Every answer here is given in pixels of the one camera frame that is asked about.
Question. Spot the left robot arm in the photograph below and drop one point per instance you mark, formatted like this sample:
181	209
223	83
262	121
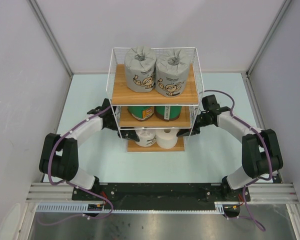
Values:
60	153

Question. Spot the white wire wooden shelf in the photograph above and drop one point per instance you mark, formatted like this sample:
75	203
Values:
121	97

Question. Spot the unwrapped white paper roll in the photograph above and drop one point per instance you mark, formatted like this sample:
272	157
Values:
166	138

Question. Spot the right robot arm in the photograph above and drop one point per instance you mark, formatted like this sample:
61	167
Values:
260	154

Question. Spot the grey roll back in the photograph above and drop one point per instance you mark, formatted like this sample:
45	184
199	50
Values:
139	66

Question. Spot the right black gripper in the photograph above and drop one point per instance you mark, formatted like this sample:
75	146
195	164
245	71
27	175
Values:
186	132

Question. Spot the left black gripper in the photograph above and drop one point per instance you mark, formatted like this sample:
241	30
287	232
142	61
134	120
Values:
129	134

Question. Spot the aluminium frame rail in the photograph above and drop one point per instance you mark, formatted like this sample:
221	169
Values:
43	192

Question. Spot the grey roll front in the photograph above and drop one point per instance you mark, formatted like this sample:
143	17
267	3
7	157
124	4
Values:
171	72

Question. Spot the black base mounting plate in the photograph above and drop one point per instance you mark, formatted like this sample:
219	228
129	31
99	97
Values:
169	197

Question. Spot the grey roll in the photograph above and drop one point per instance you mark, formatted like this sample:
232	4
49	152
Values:
171	72
139	66

